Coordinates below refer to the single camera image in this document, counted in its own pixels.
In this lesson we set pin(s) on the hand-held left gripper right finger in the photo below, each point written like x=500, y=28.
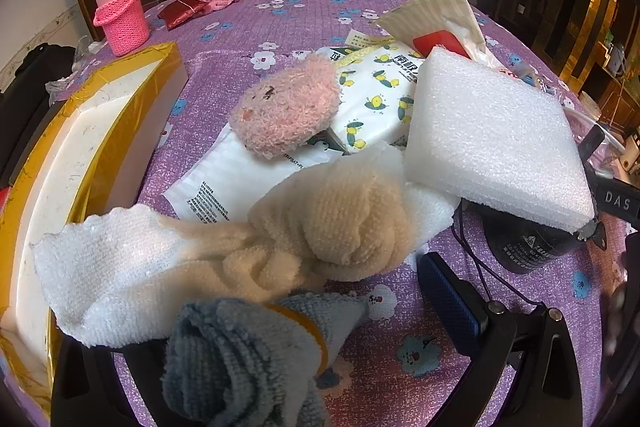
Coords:
x=450, y=302

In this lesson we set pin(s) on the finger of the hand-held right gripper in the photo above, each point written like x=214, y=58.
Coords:
x=595, y=233
x=592, y=144

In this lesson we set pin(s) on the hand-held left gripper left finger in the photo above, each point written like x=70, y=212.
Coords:
x=70, y=387

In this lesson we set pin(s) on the white foam block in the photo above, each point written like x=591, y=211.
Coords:
x=490, y=132

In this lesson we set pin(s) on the white towel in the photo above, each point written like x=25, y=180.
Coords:
x=115, y=272

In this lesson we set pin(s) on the beige towel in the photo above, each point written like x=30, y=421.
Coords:
x=340, y=217

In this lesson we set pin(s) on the blue-grey towel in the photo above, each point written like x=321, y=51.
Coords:
x=240, y=357

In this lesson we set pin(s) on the black cylinder container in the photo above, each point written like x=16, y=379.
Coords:
x=525, y=242

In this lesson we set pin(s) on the wooden display cabinet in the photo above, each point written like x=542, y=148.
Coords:
x=600, y=32

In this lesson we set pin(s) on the red card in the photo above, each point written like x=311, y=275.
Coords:
x=440, y=42

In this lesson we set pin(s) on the cream striped bag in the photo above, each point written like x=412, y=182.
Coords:
x=440, y=7

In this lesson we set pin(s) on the lemon print tissue pack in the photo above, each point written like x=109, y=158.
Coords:
x=380, y=97

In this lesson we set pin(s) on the pink fluffy cloth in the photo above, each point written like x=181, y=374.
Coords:
x=285, y=107

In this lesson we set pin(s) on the white printed plastic bag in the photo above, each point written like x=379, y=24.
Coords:
x=220, y=177

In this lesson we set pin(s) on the black bag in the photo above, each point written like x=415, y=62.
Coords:
x=30, y=107

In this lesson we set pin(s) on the purple floral tablecloth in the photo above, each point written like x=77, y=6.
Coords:
x=310, y=17

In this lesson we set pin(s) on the gold-edged white box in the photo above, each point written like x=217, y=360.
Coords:
x=125, y=72

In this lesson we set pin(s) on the clear plastic bag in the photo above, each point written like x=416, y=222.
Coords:
x=80, y=57

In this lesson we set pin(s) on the pink knitted basket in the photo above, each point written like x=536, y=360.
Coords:
x=122, y=24

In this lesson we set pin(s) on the red pouch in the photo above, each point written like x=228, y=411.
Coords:
x=182, y=12

